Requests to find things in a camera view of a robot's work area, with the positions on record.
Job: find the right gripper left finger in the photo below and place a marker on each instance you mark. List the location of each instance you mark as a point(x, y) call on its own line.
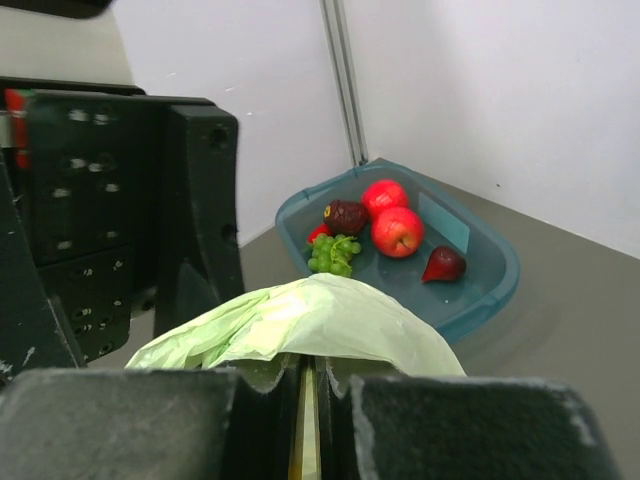
point(234, 422)

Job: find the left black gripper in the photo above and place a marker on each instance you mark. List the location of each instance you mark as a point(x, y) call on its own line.
point(114, 203)

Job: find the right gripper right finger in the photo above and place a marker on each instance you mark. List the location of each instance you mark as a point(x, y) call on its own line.
point(377, 423)

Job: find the green plastic bag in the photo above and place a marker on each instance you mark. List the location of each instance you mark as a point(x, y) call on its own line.
point(323, 315)

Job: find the green grape bunch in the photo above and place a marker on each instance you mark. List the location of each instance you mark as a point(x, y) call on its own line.
point(333, 254)

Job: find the teal plastic basket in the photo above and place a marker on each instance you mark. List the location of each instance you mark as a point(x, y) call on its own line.
point(454, 309)

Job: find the red apple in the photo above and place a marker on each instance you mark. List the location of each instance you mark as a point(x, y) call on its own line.
point(397, 232)

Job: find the red chili pepper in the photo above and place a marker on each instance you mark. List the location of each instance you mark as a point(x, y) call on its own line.
point(322, 231)

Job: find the dark purple mangosteen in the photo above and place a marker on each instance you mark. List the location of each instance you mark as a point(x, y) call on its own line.
point(345, 217)

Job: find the left aluminium frame post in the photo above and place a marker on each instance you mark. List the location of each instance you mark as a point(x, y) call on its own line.
point(335, 21)

